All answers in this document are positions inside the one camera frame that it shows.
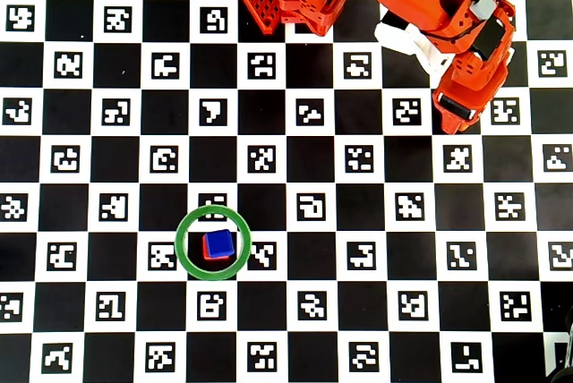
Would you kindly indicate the orange-red gripper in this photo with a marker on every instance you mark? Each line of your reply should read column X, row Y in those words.
column 459, row 110

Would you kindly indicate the blue cube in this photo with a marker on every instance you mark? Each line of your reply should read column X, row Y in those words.
column 220, row 242

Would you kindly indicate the red cube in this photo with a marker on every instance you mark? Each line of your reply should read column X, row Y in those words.
column 206, row 252

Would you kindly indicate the small grey plastic box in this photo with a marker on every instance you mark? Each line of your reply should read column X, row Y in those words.
column 483, row 6

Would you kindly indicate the checkerboard marker mat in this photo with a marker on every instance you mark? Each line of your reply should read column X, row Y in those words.
column 71, row 172

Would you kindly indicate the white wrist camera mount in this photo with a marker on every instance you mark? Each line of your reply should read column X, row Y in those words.
column 403, row 38

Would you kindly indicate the black camera stand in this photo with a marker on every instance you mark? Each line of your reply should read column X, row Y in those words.
column 559, row 376

